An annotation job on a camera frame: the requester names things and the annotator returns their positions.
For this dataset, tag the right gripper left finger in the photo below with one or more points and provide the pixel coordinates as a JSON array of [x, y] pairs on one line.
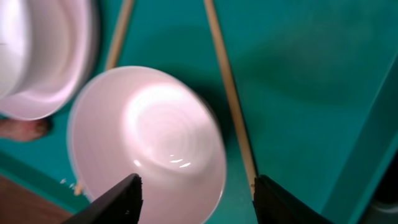
[[120, 204]]

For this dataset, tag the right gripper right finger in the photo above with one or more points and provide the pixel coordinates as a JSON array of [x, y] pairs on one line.
[[274, 205]]

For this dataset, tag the white upturned bowl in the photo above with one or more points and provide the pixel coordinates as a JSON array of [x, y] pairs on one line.
[[144, 121]]

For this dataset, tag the white bowl with food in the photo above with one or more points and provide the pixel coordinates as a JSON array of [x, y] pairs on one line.
[[15, 44]]

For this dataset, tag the right wooden chopstick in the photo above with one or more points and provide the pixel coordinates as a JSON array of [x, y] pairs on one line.
[[231, 94]]

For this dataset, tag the wooden chopstick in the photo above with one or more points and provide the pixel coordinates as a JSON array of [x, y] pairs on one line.
[[119, 34], [231, 94]]

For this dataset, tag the left wooden chopstick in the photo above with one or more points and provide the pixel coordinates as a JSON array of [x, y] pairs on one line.
[[119, 34]]

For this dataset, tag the white plate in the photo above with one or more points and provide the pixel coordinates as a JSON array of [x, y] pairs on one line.
[[63, 44]]

